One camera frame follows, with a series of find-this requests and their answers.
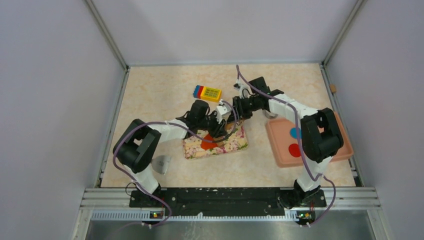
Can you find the red dough disc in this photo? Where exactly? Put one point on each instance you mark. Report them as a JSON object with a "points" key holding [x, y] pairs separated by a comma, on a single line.
{"points": [[294, 150]]}

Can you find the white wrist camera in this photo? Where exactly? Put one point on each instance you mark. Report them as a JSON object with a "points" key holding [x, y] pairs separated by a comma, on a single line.
{"points": [[223, 111], [242, 89]]}

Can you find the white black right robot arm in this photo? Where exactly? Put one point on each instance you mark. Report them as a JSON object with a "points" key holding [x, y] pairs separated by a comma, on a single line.
{"points": [[317, 132]]}

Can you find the red dough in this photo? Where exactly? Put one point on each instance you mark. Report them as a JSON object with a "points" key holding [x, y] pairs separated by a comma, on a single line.
{"points": [[208, 143]]}

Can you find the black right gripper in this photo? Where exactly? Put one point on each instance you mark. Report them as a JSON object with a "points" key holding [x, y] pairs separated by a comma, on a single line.
{"points": [[240, 106]]}

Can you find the floral cutting board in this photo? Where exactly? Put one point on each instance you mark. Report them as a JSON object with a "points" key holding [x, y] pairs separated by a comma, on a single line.
{"points": [[236, 142]]}

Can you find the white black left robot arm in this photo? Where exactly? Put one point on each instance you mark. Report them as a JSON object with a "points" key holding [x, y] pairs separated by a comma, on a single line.
{"points": [[134, 152]]}

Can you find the small wooden piece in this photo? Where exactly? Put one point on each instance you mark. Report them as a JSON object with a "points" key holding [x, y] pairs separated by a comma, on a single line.
{"points": [[332, 88]]}

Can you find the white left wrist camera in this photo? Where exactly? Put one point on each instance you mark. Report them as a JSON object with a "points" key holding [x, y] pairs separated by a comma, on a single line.
{"points": [[223, 111]]}

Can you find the metal dough scraper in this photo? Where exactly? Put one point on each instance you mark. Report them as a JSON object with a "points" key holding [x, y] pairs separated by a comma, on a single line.
{"points": [[161, 163]]}

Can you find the blue dough disc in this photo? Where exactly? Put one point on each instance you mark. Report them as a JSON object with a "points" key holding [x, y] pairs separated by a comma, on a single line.
{"points": [[293, 133]]}

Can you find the pink plastic tray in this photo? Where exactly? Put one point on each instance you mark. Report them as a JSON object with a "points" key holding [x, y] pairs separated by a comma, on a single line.
{"points": [[278, 132]]}

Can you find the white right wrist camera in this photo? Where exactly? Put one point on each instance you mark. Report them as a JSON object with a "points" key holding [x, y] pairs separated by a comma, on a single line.
{"points": [[242, 89]]}

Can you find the colourful toy brick block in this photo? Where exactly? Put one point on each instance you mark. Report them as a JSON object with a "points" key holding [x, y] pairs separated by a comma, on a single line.
{"points": [[207, 93]]}

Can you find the wooden dough roller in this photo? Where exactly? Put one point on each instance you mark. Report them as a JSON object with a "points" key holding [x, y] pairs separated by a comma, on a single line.
{"points": [[225, 131]]}

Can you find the metal ring cutter purple handle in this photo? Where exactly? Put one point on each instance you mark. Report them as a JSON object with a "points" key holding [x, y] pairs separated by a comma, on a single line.
{"points": [[269, 115]]}

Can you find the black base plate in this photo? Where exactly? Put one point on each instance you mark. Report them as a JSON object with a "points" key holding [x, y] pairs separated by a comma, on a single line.
{"points": [[226, 202]]}

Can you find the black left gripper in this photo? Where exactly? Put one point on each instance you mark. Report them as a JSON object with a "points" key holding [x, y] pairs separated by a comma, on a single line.
{"points": [[218, 125]]}

